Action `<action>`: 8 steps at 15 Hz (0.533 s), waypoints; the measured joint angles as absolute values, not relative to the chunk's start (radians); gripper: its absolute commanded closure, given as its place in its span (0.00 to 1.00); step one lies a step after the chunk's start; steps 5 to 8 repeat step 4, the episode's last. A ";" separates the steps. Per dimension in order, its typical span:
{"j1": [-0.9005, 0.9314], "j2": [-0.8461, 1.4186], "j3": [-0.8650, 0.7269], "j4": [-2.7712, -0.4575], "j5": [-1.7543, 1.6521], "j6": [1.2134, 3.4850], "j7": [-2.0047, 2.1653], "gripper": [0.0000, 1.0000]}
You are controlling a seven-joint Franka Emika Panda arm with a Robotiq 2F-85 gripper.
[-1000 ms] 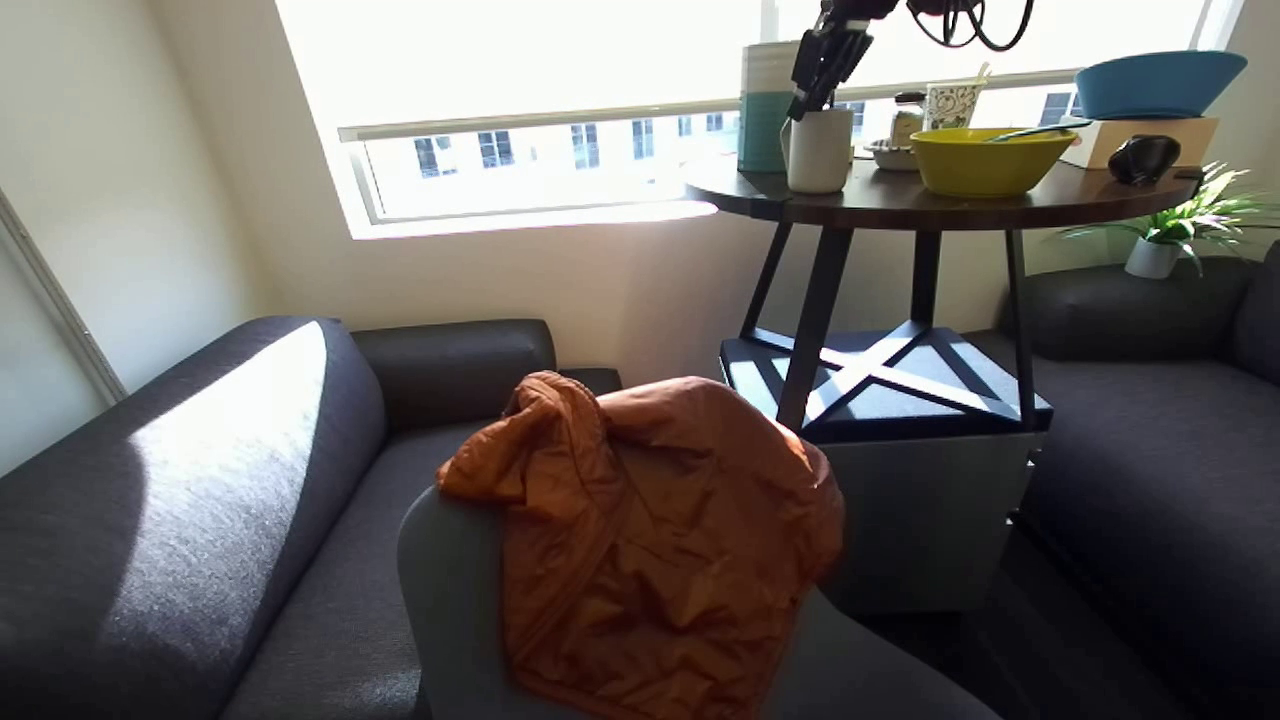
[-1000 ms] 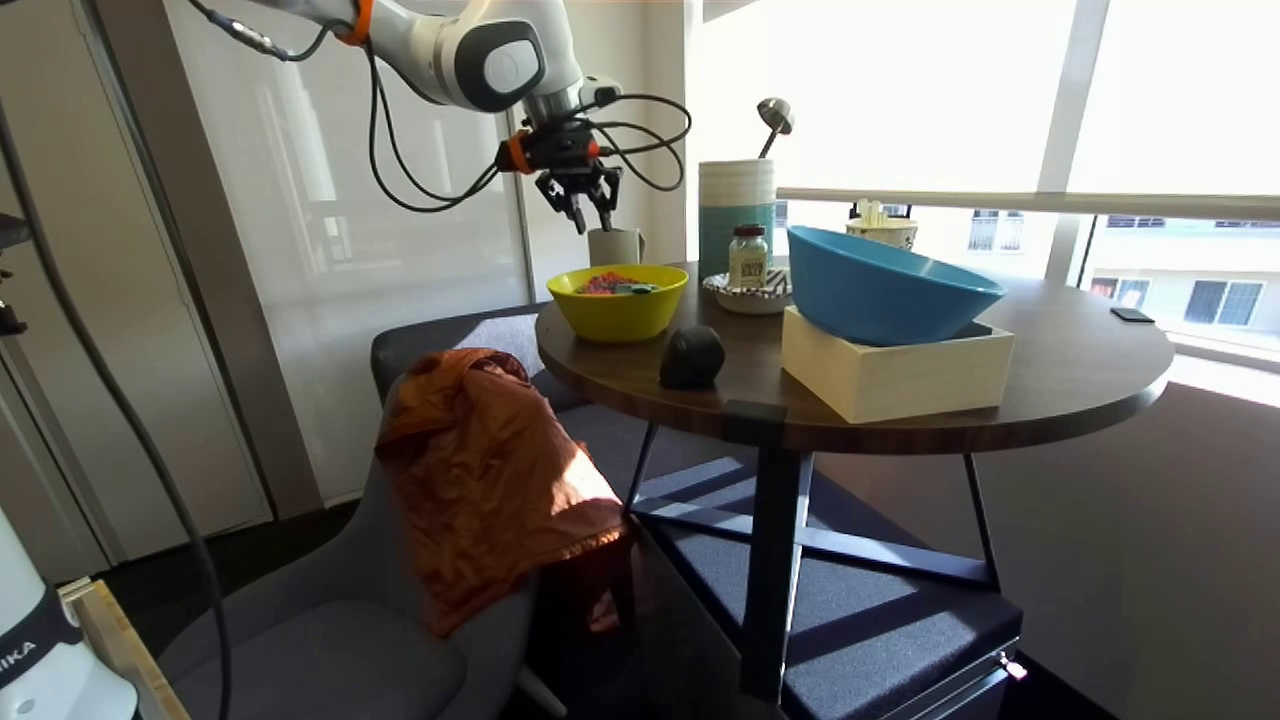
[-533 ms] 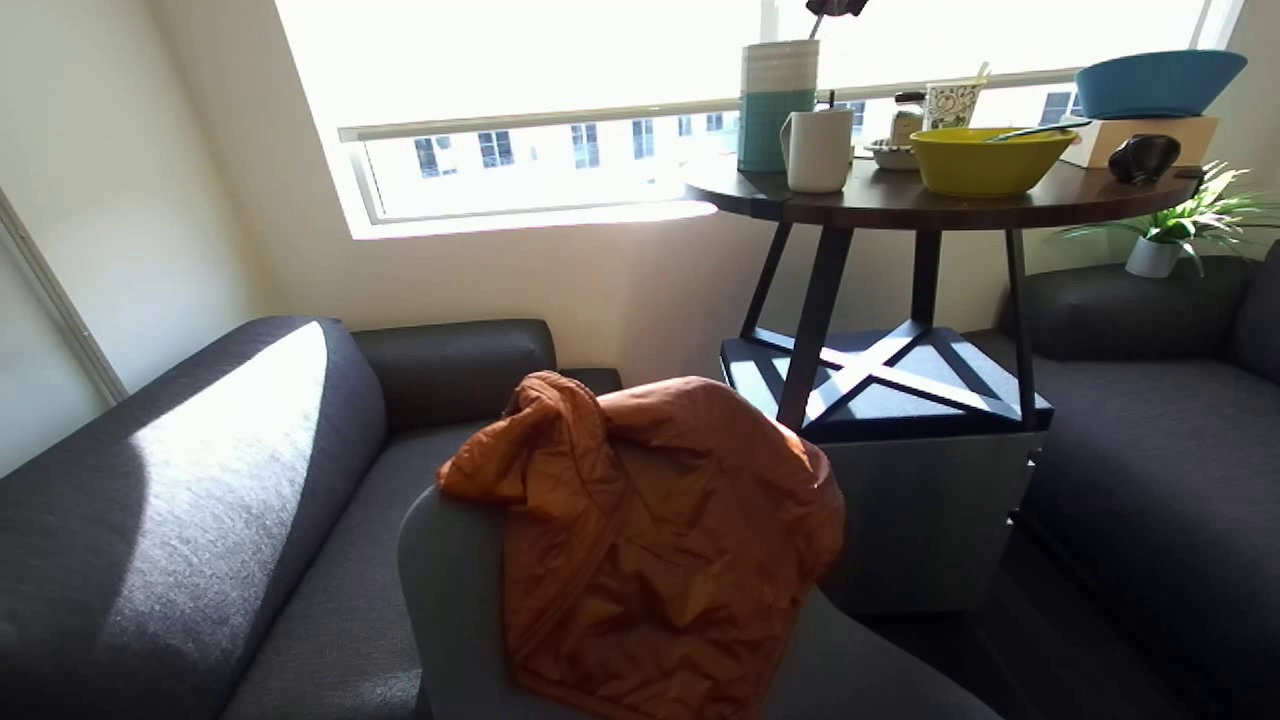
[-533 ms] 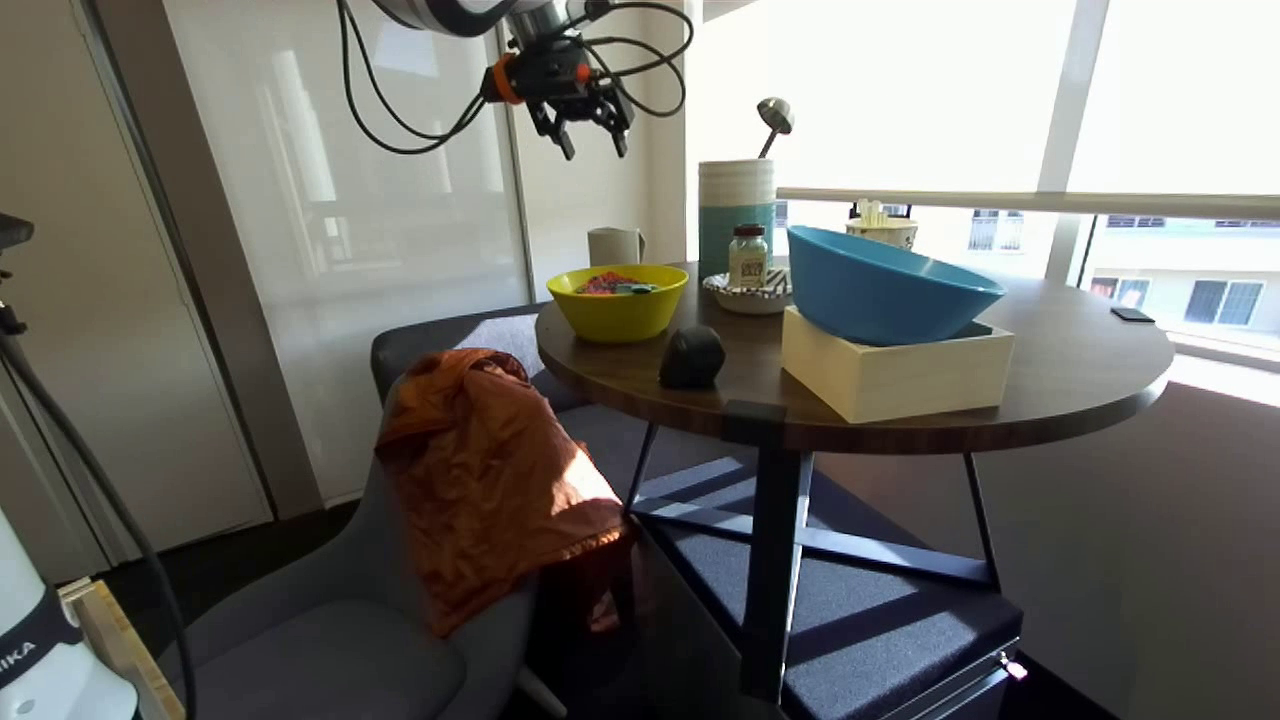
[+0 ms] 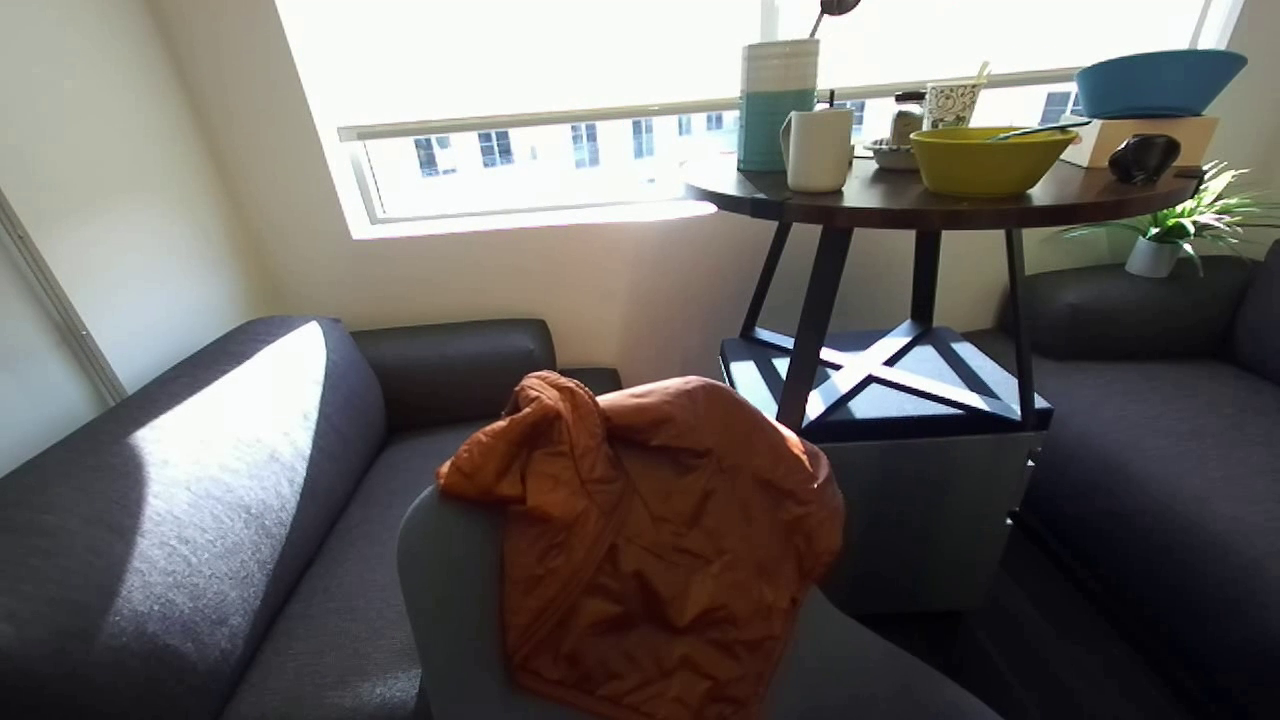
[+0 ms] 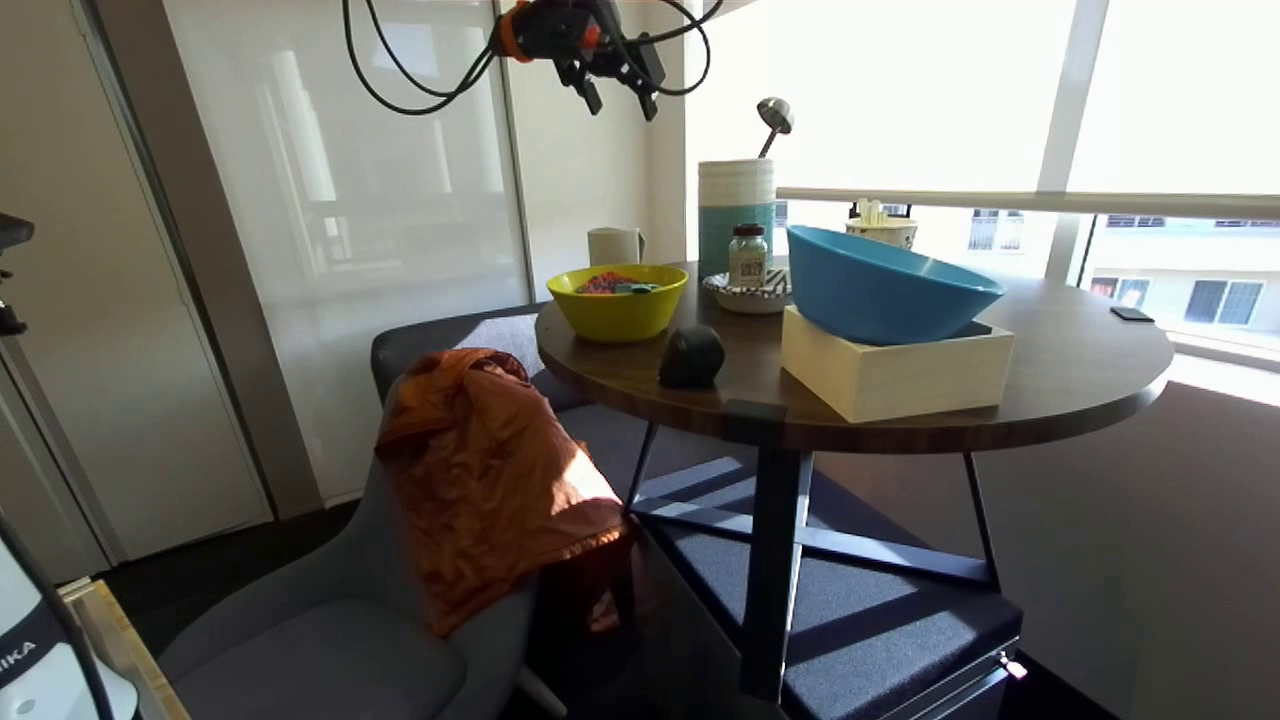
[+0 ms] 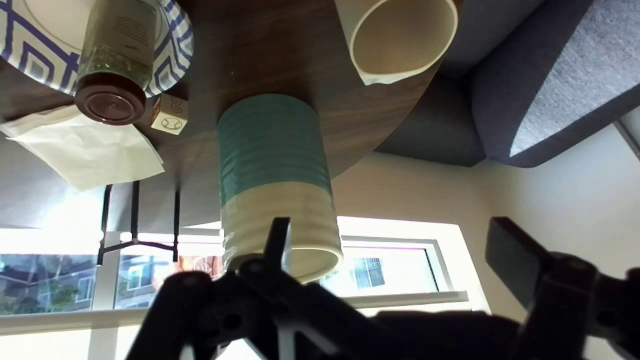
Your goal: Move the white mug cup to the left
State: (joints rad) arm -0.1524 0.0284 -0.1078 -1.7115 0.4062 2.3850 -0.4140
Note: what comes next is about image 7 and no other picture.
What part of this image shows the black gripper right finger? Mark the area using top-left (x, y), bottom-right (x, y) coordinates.
top-left (483, 214), bottom-right (640, 360)

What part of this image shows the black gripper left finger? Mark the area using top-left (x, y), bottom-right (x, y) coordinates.
top-left (123, 214), bottom-right (378, 360)

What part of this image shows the white mug cup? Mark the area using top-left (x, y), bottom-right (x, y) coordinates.
top-left (331, 0), bottom-right (461, 90)

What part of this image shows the teal and white ribbed container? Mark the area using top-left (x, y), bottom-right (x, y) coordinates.
top-left (216, 93), bottom-right (345, 287)

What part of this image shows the small white cube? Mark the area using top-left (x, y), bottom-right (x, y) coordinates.
top-left (146, 93), bottom-right (192, 140)

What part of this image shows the white paper napkin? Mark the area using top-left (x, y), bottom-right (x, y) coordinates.
top-left (0, 102), bottom-right (167, 195)

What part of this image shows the round dark wooden table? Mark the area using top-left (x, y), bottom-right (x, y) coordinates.
top-left (0, 0), bottom-right (461, 187)

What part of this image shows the glass jar with brown lid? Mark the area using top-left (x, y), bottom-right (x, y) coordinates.
top-left (72, 0), bottom-right (165, 128)

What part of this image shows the blue patterned paper plate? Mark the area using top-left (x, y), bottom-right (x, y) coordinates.
top-left (0, 0), bottom-right (196, 101)

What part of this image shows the black thin metal frame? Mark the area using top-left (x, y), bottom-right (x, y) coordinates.
top-left (96, 179), bottom-right (183, 268)

